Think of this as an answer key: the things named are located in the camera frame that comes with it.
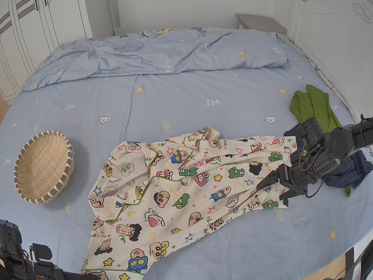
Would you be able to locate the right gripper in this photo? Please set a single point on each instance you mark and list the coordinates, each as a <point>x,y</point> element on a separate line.
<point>306,179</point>

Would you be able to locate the grey bedside table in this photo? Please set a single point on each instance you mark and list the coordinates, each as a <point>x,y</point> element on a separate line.
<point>259,23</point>

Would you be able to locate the round woven basket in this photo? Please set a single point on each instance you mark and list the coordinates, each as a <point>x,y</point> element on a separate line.
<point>40,168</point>

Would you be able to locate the white printed pyjama top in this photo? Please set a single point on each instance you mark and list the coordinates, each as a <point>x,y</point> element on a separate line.
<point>174,200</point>

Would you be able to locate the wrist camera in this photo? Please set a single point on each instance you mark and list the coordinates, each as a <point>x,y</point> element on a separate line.
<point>297,159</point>
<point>43,252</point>

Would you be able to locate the green shorts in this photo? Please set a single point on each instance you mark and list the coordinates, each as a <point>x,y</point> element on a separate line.
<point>311,106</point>

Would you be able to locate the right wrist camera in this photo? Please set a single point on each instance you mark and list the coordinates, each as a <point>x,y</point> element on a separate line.
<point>297,159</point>

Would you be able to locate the white wardrobe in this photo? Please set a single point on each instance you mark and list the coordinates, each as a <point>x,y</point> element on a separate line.
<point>43,25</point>

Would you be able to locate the dark blue garment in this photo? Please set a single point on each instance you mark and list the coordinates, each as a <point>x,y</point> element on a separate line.
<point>358,168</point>

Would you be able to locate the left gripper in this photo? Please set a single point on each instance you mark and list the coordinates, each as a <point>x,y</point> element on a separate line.
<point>48,273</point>

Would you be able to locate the pale blue quilt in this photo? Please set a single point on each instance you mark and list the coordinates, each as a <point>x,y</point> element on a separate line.
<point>145,57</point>

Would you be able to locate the bed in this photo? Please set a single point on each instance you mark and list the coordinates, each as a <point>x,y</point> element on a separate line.
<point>204,103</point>

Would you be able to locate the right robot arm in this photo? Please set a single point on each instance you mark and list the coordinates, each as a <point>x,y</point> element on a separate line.
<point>338,143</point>

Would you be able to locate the white vertical pipe cover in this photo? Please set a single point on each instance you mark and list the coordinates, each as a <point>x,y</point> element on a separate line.
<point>113,4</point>

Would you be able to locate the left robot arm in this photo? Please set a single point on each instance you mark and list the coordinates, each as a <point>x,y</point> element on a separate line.
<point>11,255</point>

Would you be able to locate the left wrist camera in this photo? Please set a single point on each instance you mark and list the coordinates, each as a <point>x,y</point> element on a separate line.
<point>43,252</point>

